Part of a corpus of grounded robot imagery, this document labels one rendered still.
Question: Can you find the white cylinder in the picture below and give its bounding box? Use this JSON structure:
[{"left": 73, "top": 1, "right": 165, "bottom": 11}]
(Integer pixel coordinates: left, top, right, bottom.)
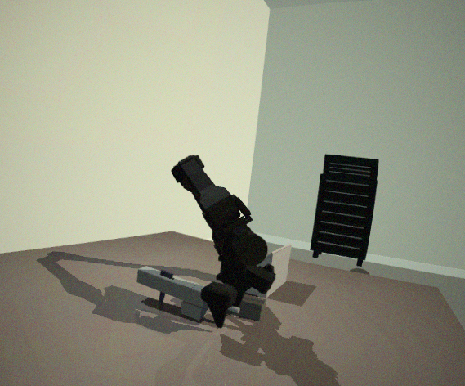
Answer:
[{"left": 228, "top": 306, "right": 240, "bottom": 314}]

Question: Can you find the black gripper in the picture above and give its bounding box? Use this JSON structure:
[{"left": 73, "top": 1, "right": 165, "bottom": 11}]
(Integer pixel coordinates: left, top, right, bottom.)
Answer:
[{"left": 201, "top": 250, "right": 252, "bottom": 328}]

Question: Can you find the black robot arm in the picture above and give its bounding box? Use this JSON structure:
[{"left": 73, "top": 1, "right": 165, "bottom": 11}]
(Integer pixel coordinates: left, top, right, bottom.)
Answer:
[{"left": 171, "top": 155, "right": 275, "bottom": 294}]

